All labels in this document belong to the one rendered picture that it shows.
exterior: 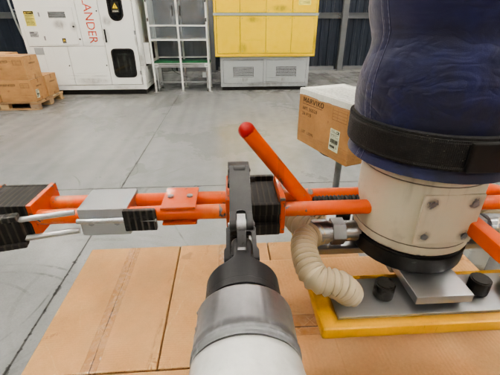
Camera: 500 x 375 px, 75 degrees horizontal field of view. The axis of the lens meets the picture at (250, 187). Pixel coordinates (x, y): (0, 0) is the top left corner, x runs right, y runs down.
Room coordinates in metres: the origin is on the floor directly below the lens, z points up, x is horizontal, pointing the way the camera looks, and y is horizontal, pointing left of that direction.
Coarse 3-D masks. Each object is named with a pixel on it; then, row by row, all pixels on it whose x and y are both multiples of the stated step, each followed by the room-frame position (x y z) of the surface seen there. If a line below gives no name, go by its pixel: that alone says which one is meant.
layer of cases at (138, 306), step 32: (96, 256) 1.13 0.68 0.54; (128, 256) 1.13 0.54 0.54; (160, 256) 1.13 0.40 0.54; (192, 256) 1.13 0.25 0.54; (288, 256) 1.13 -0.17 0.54; (352, 256) 1.13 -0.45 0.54; (96, 288) 0.94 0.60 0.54; (128, 288) 0.94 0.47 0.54; (160, 288) 0.94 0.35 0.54; (192, 288) 0.94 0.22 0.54; (64, 320) 0.79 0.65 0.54; (96, 320) 0.79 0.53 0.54; (128, 320) 0.79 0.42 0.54; (160, 320) 0.79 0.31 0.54; (192, 320) 0.79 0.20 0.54; (64, 352) 0.66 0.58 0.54; (96, 352) 0.66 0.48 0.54; (128, 352) 0.66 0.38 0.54; (160, 352) 0.67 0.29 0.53
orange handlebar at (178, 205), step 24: (168, 192) 0.44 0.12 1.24; (192, 192) 0.44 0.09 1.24; (216, 192) 0.44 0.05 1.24; (288, 192) 0.45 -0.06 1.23; (312, 192) 0.45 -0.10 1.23; (336, 192) 0.45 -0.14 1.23; (72, 216) 0.38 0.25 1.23; (168, 216) 0.39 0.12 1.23; (192, 216) 0.39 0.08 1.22; (216, 216) 0.39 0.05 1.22; (288, 216) 0.40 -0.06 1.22; (480, 240) 0.33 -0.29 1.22
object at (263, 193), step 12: (264, 180) 0.47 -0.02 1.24; (276, 180) 0.45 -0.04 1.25; (228, 192) 0.41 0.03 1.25; (252, 192) 0.43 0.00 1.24; (264, 192) 0.43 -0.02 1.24; (276, 192) 0.43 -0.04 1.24; (228, 204) 0.39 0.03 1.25; (252, 204) 0.38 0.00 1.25; (264, 204) 0.38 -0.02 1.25; (276, 204) 0.38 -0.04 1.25; (228, 216) 0.38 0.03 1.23; (264, 216) 0.39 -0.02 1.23; (276, 216) 0.39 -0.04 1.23; (264, 228) 0.38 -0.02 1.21; (276, 228) 0.38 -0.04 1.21
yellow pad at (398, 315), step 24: (384, 288) 0.33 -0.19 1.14; (480, 288) 0.34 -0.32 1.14; (336, 312) 0.31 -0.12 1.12; (360, 312) 0.31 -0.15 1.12; (384, 312) 0.31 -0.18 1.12; (408, 312) 0.31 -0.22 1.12; (432, 312) 0.31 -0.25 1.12; (456, 312) 0.31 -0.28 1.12; (480, 312) 0.32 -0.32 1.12; (336, 336) 0.29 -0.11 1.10; (360, 336) 0.29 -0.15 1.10
